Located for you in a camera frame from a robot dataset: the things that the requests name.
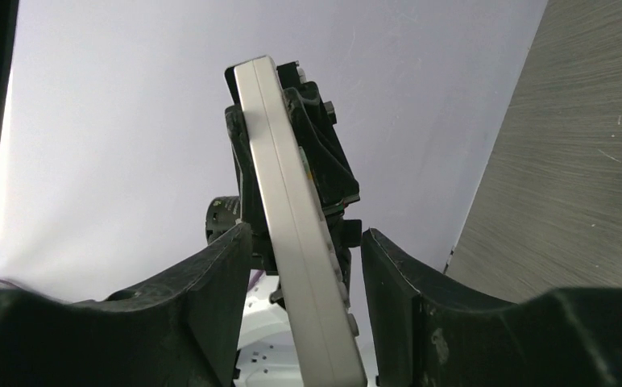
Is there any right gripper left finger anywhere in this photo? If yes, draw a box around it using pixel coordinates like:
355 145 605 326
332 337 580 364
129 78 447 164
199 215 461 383
0 223 252 386

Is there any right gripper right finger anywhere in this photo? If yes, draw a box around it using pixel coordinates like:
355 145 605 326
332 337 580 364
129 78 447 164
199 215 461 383
361 229 622 386

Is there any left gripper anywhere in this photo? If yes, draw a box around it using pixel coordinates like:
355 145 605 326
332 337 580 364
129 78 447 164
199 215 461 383
205 62 362 268

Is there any white air conditioner remote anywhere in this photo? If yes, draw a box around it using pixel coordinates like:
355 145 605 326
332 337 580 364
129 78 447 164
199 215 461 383
234 56 367 386

